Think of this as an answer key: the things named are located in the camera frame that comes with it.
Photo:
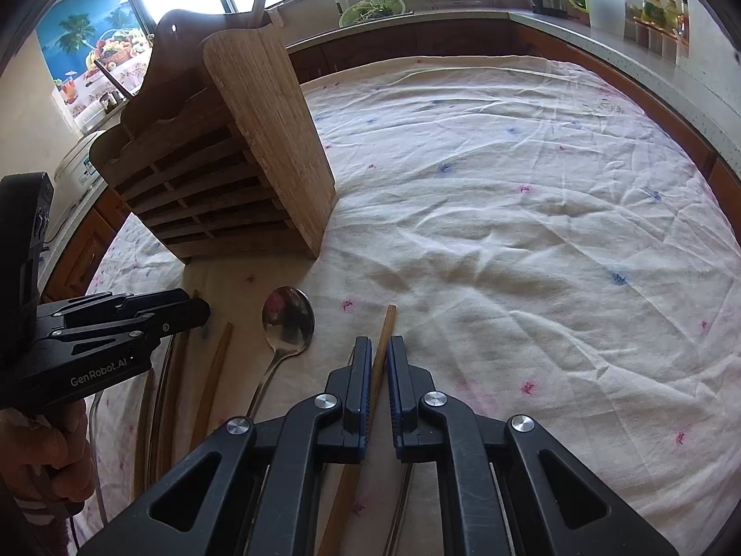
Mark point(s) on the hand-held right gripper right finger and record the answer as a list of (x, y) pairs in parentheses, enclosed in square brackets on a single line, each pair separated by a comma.
[(395, 405)]

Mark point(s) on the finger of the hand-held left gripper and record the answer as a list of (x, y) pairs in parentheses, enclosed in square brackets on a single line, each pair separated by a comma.
[(173, 307), (159, 331)]

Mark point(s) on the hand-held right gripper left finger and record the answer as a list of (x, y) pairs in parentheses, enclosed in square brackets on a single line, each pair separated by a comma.
[(364, 399)]

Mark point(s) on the metal spoon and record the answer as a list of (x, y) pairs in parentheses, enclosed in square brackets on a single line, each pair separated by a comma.
[(288, 318)]

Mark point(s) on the wooden utensil holder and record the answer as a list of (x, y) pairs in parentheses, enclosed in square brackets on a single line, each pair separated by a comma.
[(272, 127)]

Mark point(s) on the person's left hand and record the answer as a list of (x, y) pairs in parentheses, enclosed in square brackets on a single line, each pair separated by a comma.
[(35, 452)]

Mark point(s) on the wooden side cabinet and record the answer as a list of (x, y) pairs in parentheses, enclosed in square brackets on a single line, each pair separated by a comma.
[(81, 249)]

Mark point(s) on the white rice cooker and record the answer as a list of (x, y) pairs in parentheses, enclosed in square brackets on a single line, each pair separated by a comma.
[(75, 162)]

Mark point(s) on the dark chopstick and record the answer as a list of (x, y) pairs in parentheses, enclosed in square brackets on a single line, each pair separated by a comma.
[(113, 81)]

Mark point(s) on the white floral tablecloth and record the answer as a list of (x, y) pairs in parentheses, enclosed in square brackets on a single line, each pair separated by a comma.
[(521, 214)]

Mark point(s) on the green colander with vegetables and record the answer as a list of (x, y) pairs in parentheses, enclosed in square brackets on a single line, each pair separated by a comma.
[(373, 10)]

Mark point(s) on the grey kitchen counter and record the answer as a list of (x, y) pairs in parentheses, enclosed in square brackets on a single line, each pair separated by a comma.
[(463, 14)]

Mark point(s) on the green plastic jug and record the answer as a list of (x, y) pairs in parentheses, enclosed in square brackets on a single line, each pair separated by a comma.
[(578, 3)]

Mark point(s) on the row of seasoning jars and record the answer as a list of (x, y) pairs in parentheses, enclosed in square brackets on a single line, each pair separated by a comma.
[(657, 17)]

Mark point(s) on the tropical wall poster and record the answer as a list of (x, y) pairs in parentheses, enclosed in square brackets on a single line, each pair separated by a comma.
[(87, 29)]

